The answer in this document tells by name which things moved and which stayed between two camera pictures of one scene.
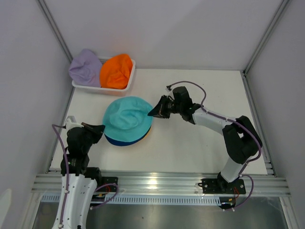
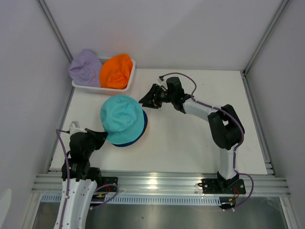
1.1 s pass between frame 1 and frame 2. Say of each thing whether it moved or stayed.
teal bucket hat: moved
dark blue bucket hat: moved
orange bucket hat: stayed
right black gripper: moved
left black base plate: stayed
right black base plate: stayed
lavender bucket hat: stayed
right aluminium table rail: stayed
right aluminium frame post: stayed
